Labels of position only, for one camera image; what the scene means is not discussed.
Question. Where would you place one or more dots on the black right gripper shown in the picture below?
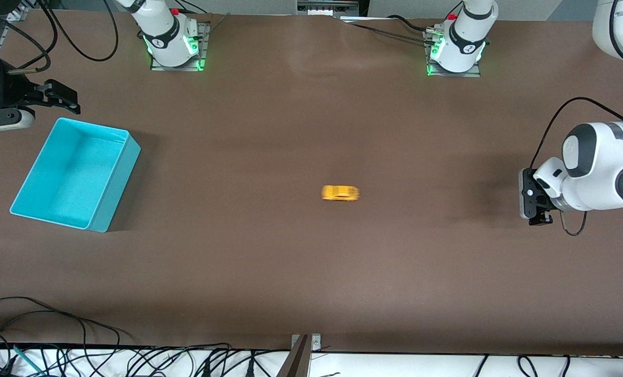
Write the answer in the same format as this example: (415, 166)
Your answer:
(14, 90)

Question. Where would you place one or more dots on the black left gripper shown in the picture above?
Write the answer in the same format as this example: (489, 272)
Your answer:
(541, 214)

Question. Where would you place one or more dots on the yellow beetle toy car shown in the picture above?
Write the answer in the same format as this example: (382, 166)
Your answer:
(340, 193)

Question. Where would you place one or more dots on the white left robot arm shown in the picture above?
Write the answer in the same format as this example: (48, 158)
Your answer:
(599, 167)

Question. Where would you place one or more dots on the turquoise plastic bin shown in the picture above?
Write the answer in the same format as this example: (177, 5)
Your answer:
(70, 173)

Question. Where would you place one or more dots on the grey power strip device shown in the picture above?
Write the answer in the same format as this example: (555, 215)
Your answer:
(327, 8)

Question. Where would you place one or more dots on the dark angled metal bar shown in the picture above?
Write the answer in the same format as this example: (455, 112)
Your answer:
(296, 364)

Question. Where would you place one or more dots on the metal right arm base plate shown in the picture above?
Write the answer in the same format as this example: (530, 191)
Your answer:
(205, 36)

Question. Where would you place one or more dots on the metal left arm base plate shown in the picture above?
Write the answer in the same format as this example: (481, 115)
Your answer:
(474, 75)

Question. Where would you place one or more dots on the small metal bracket plate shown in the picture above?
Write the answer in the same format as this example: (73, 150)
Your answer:
(315, 343)

